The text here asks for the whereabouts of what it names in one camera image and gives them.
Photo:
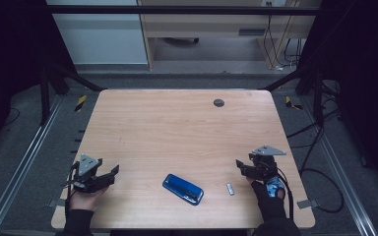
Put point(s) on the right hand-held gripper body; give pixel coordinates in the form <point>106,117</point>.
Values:
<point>264,167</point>

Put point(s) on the aluminium floor rail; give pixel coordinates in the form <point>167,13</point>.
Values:
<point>341,170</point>
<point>23,164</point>

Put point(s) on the black curtain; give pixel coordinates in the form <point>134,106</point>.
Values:
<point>10,49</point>
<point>361,65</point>

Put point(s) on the person's left hand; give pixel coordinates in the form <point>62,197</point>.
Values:
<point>83,200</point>

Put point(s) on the silver staple strip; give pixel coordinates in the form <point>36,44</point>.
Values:
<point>230,189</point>

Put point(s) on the grey table edge bracket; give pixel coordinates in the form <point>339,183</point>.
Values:
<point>57,203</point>
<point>307,204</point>

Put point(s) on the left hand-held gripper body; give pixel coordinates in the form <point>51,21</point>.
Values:
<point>87,182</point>

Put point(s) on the white cabinet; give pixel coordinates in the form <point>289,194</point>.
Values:
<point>101,36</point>

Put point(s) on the blue stapler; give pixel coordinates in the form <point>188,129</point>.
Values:
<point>183,189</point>

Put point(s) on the black frame strut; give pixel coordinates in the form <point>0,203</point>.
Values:
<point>318,98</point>
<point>44,95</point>

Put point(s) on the light wooden desk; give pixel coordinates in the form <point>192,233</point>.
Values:
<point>210,24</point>

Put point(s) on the dark round table grommet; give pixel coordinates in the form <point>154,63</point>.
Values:
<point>219,103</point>

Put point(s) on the black horizontal frame bar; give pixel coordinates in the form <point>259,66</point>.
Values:
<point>177,10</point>

